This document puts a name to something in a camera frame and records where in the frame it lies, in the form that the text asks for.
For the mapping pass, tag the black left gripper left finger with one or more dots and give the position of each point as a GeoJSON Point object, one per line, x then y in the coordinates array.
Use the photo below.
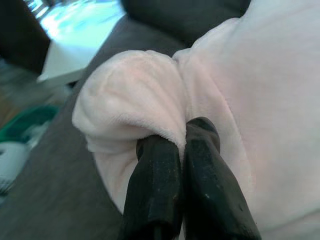
{"type": "Point", "coordinates": [155, 187]}

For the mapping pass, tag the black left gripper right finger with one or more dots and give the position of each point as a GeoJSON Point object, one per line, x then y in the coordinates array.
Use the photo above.
{"type": "Point", "coordinates": [212, 195]}

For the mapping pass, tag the pink plush pillow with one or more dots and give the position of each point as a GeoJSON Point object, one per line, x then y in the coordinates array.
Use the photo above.
{"type": "Point", "coordinates": [262, 112]}

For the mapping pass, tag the grey fabric sofa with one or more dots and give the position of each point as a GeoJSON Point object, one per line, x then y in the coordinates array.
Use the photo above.
{"type": "Point", "coordinates": [50, 200]}

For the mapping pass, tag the teal basket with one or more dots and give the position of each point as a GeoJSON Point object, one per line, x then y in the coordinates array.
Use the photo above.
{"type": "Point", "coordinates": [27, 120]}

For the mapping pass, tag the white table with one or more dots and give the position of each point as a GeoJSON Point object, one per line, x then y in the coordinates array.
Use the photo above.
{"type": "Point", "coordinates": [67, 60]}

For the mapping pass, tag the dark brown door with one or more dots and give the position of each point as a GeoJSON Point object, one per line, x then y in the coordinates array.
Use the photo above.
{"type": "Point", "coordinates": [17, 37]}

